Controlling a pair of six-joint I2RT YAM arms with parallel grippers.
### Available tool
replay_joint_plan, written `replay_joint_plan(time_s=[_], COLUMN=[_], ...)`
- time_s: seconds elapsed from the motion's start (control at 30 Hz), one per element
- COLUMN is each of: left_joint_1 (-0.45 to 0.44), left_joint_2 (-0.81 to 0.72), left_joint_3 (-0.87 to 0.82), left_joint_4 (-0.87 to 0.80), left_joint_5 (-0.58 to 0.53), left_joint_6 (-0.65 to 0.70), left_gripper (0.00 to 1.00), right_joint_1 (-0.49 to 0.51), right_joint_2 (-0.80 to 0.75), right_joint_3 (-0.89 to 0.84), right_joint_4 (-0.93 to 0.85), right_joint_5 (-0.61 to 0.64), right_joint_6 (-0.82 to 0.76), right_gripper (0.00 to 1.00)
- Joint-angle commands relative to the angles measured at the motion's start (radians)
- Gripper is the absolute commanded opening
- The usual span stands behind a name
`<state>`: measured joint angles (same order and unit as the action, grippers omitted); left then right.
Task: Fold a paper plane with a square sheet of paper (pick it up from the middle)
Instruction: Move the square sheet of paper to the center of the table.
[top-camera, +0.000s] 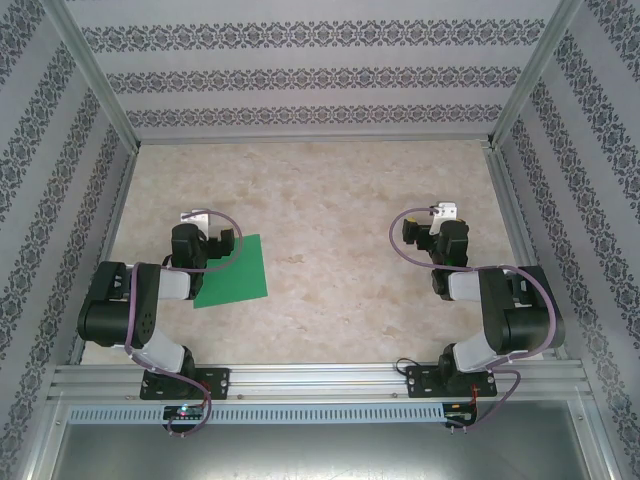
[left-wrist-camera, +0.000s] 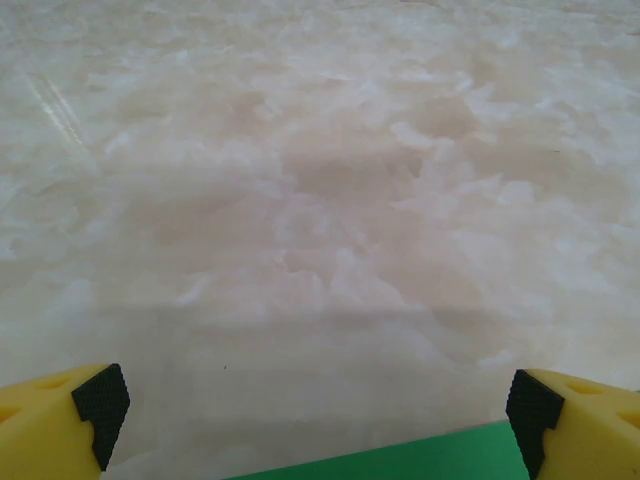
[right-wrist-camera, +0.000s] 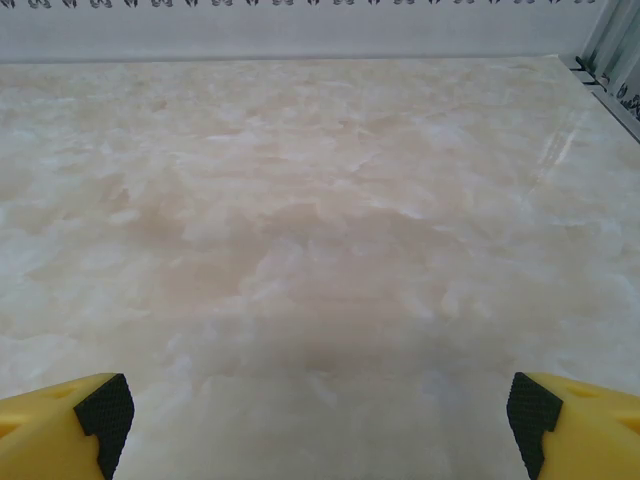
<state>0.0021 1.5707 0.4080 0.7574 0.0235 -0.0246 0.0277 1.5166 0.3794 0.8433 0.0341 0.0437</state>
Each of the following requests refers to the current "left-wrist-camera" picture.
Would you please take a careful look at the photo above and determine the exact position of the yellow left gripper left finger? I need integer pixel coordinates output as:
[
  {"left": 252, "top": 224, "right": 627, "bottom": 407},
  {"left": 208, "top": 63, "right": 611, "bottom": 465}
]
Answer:
[{"left": 0, "top": 363, "right": 131, "bottom": 480}]

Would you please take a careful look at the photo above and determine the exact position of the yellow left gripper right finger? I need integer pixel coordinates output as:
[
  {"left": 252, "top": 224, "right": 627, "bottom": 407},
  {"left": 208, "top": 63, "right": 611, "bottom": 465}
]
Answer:
[{"left": 505, "top": 368, "right": 640, "bottom": 480}]

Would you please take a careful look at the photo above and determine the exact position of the green paper sheet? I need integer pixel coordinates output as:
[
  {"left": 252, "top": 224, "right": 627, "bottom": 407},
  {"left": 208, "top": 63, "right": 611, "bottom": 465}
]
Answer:
[{"left": 227, "top": 418, "right": 531, "bottom": 480}]

